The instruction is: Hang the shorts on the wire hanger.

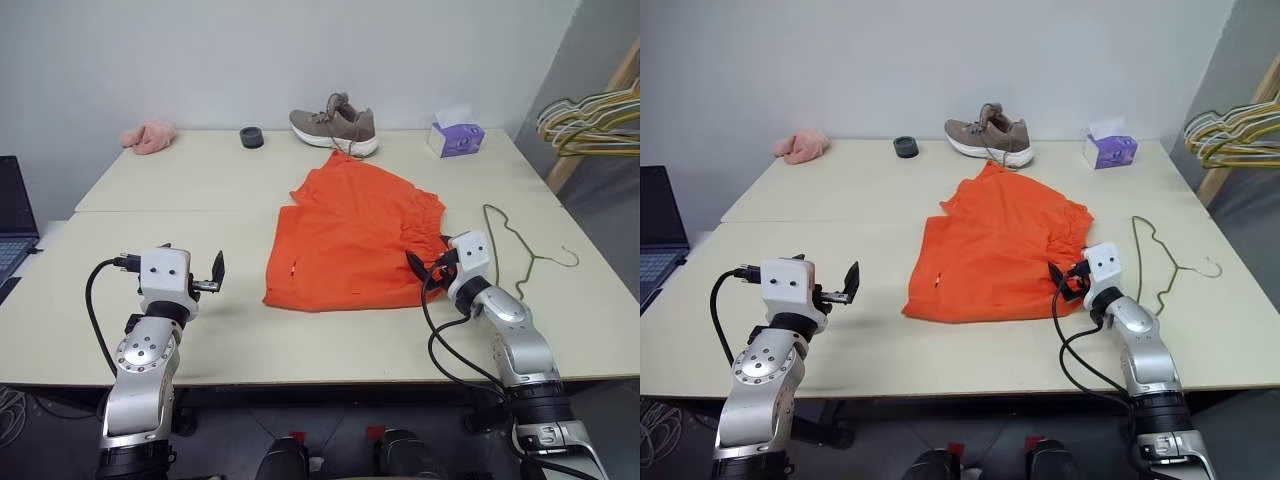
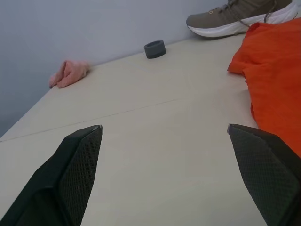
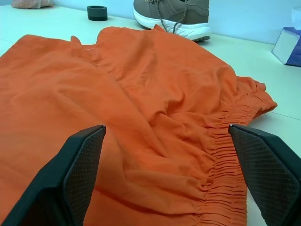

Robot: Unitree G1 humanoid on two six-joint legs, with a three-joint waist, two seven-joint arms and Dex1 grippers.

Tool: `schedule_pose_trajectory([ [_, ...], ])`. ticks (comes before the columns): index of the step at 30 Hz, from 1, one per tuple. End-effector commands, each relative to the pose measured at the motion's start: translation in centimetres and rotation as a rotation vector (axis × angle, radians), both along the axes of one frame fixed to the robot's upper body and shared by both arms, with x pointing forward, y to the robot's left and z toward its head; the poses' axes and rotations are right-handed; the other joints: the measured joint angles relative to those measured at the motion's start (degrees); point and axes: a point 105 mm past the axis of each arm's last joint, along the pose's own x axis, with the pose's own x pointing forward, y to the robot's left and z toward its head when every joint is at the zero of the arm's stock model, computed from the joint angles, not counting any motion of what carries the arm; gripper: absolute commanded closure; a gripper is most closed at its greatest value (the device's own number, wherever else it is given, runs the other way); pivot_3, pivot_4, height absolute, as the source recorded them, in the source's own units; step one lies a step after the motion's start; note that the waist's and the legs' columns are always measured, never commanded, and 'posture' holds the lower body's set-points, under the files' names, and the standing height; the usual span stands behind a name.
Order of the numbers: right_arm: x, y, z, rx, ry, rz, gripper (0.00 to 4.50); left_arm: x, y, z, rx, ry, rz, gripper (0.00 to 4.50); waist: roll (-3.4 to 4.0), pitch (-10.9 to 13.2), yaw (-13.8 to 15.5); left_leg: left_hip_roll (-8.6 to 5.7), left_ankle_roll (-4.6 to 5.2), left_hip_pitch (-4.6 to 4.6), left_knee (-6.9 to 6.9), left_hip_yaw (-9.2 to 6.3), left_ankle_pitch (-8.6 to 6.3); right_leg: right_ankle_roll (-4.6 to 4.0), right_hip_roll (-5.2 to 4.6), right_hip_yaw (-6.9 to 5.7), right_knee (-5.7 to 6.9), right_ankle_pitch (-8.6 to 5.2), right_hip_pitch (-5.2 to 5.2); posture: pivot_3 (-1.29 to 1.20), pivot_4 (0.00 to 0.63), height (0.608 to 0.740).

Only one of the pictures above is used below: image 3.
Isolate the blue and white tissue box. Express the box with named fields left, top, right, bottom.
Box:
left=271, top=26, right=301, bottom=66

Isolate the black round ring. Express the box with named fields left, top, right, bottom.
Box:
left=87, top=5, right=109, bottom=22

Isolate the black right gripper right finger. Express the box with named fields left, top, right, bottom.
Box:
left=228, top=124, right=301, bottom=226

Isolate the pink cloth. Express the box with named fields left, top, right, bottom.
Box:
left=11, top=0, right=55, bottom=10

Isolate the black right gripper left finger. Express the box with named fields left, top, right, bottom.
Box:
left=0, top=124, right=107, bottom=226

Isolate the orange shirt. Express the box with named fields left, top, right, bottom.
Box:
left=0, top=25, right=278, bottom=226

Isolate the brown sneaker with white sole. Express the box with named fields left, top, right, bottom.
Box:
left=132, top=0, right=212, bottom=42

